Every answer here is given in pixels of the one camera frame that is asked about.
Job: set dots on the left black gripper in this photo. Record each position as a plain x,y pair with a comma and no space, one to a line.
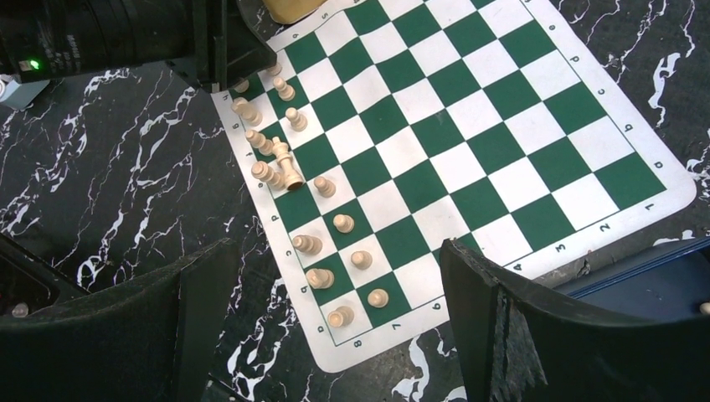
47,40

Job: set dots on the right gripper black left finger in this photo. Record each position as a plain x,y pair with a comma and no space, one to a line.
151,338

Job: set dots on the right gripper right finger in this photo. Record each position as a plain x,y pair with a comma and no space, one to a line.
518,340

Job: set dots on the light piece corner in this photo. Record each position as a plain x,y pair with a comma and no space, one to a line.
341,316
242,86

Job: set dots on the light piece back rank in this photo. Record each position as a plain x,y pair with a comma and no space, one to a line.
307,244
274,70

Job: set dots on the light piece rank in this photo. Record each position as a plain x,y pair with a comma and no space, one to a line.
307,244
284,90
274,70

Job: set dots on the light queen piece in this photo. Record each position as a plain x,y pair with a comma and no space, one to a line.
292,178

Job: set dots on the light piece passed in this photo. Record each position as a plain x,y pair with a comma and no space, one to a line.
266,174

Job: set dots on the green white chess board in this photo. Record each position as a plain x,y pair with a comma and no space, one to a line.
485,121

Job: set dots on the tan square tin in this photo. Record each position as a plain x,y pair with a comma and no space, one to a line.
291,11

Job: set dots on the dark blue tray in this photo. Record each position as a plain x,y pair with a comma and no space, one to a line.
666,282

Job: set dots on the small light blue clip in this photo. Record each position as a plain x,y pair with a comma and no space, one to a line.
19,96

